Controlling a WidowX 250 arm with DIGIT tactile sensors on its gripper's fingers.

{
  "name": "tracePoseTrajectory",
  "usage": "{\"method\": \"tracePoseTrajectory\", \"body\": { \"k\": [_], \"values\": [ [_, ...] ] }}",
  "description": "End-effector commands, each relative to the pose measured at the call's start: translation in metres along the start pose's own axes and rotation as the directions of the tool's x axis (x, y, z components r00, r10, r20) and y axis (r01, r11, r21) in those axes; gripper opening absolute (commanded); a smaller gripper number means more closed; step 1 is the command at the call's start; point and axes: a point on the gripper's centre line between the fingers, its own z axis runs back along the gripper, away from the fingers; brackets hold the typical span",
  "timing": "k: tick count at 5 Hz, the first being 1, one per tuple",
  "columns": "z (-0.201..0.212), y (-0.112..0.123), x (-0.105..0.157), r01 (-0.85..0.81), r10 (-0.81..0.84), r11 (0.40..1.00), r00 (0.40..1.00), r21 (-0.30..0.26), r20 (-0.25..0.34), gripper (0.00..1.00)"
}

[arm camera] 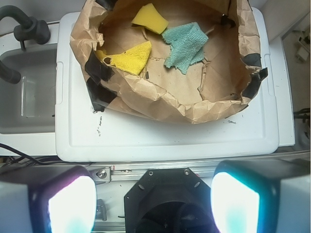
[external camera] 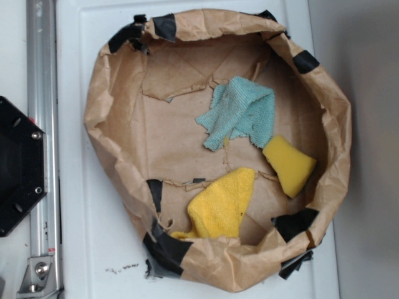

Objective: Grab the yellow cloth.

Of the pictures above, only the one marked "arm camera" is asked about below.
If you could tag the yellow cloth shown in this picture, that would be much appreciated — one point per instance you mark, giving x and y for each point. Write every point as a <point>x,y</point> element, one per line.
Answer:
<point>132,60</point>

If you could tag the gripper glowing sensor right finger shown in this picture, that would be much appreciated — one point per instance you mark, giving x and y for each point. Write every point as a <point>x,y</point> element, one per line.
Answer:
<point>262,196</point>

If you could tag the crumpled brown paper bag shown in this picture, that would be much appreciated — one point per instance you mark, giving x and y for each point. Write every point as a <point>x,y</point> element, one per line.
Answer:
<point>219,86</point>

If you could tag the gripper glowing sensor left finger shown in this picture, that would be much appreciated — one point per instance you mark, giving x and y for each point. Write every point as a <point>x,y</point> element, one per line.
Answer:
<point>47,199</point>

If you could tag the black octagonal mount plate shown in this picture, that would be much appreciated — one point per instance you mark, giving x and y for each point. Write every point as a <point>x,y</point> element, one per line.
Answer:
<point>168,201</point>

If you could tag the white plastic lid board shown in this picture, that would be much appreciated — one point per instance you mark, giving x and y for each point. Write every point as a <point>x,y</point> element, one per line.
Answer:
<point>84,135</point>

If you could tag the clear glass container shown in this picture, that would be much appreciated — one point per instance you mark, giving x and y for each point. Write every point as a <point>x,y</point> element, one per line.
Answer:
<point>37,96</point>

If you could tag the yellow sponge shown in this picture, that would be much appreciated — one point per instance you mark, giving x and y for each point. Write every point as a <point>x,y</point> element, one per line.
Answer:
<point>151,19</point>

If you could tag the teal cloth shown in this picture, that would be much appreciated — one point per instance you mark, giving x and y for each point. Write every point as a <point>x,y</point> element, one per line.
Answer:
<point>186,46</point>

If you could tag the aluminium rail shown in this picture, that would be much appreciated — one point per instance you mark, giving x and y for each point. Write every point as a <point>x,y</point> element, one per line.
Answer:
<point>204,168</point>

